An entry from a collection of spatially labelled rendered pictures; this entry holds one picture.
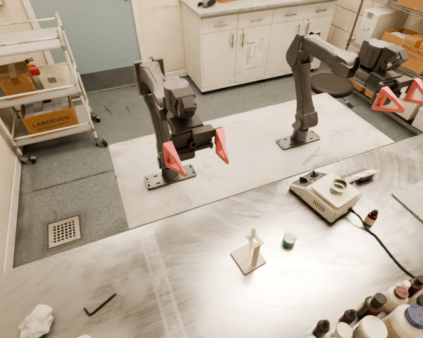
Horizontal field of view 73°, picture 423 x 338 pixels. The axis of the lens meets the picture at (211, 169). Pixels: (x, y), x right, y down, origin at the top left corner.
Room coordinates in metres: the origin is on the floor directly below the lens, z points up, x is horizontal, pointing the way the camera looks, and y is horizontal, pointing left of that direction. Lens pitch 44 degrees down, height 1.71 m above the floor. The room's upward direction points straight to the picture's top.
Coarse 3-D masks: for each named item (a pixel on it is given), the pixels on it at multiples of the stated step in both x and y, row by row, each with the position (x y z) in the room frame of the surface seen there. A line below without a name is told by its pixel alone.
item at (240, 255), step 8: (248, 240) 0.42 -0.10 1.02; (256, 240) 0.42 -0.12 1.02; (240, 248) 0.46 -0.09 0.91; (248, 248) 0.46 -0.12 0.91; (256, 248) 0.40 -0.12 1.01; (232, 256) 0.43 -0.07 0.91; (240, 256) 0.43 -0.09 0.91; (256, 256) 0.40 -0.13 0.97; (240, 264) 0.41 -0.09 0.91; (248, 264) 0.41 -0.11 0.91; (256, 264) 0.41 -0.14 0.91; (248, 272) 0.38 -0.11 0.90
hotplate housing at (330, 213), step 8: (296, 192) 0.68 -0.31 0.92; (304, 192) 0.66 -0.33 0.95; (312, 192) 0.64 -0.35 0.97; (304, 200) 0.65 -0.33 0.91; (312, 200) 0.63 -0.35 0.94; (320, 200) 0.61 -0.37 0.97; (352, 200) 0.61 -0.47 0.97; (312, 208) 0.62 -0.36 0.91; (320, 208) 0.60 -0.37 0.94; (328, 208) 0.58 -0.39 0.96; (344, 208) 0.58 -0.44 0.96; (328, 216) 0.57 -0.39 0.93; (336, 216) 0.56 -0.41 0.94
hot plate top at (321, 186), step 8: (328, 176) 0.70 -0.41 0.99; (312, 184) 0.66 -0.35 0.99; (320, 184) 0.66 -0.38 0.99; (328, 184) 0.66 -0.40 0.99; (320, 192) 0.62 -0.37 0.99; (328, 192) 0.62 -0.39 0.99; (352, 192) 0.62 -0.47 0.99; (328, 200) 0.59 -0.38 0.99; (336, 200) 0.59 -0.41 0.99; (344, 200) 0.59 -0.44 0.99; (336, 208) 0.56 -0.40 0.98
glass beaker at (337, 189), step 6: (336, 174) 0.65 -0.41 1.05; (342, 174) 0.65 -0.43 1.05; (348, 174) 0.64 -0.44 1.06; (336, 180) 0.62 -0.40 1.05; (348, 180) 0.63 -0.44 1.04; (330, 186) 0.63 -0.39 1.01; (336, 186) 0.61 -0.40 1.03; (342, 186) 0.60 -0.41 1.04; (330, 192) 0.62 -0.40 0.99; (336, 192) 0.60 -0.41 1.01; (342, 192) 0.60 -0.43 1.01
